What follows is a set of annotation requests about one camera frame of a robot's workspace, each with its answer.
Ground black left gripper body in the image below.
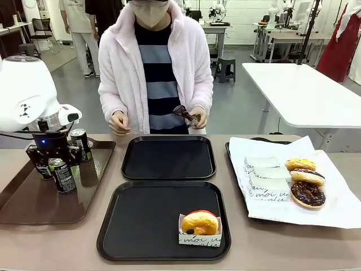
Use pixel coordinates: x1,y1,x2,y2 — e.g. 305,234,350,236
32,130,71,160

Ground black soda can white text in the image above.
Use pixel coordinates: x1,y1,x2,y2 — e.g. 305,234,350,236
48,158,77,194

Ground dark metal tongs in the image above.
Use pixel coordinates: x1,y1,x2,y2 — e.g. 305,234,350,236
172,104,200,129

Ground white paper box script print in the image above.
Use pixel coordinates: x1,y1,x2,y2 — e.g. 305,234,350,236
246,176,291,203

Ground yellow glazed donut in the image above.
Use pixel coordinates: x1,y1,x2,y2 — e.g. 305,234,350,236
284,158,317,173

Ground pink and chocolate donut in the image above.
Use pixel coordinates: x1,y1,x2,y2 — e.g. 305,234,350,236
290,168,326,187

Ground chocolate sprinkle donut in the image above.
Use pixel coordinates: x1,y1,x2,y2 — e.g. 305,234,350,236
290,180,327,209

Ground person left forearm pink sleeve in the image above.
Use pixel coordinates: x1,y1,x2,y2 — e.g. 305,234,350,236
191,76,214,113

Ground person right forearm pink sleeve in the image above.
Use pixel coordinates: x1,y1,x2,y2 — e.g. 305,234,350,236
97,81,128,121

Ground person right hand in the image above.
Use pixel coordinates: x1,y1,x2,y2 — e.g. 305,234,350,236
108,110,132,137

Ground person left hand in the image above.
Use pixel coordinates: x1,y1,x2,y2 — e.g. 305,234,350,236
187,104,209,129

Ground black soda can green stripe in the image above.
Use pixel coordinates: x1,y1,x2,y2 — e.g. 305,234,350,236
69,128,94,163

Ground brown plastic tray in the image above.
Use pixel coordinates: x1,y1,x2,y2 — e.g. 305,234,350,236
0,137,117,225

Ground small black square tray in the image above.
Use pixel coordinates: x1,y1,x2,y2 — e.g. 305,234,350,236
121,135,218,181

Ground large black square tray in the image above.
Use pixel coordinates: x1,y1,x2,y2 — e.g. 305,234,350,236
96,180,232,262

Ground person in pink fleece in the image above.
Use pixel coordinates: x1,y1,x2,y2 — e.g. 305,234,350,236
97,0,214,135

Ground blue striped shirt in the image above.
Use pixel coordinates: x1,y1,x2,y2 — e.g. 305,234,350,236
133,19,189,135

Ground black office chair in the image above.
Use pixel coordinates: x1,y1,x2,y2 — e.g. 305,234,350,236
30,17,61,55

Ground bystander in white trousers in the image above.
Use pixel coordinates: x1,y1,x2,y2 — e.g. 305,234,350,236
58,0,102,79

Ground bystander in black clothes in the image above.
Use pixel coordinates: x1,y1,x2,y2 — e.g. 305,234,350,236
84,0,126,39

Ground glazed donut in paper box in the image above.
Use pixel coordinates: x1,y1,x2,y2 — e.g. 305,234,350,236
177,213,223,248

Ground black tray under paper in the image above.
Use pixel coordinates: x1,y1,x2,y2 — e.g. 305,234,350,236
224,137,294,224

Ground beige face mask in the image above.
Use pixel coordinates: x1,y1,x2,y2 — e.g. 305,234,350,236
132,1,168,29

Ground dark plastic stool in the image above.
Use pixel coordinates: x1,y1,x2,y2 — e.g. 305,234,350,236
214,56,236,84

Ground grey workshop table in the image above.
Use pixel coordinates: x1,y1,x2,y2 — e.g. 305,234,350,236
200,23,228,68

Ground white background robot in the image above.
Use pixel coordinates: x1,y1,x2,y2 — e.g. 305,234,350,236
208,0,228,24

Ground white table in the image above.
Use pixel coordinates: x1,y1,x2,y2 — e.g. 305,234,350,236
241,62,361,155

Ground long beige workshop table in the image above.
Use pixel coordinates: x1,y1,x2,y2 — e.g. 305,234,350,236
253,22,333,63

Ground white paper sheet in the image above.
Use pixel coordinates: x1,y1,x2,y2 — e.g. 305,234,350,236
228,135,361,229

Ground black tripod pole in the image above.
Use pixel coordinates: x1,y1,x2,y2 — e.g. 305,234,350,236
297,0,323,67

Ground red dress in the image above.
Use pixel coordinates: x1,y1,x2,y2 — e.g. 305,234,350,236
315,3,358,83

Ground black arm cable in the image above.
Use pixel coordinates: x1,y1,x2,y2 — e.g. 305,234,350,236
0,130,35,141

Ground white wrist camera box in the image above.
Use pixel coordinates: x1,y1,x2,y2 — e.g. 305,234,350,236
58,104,83,125

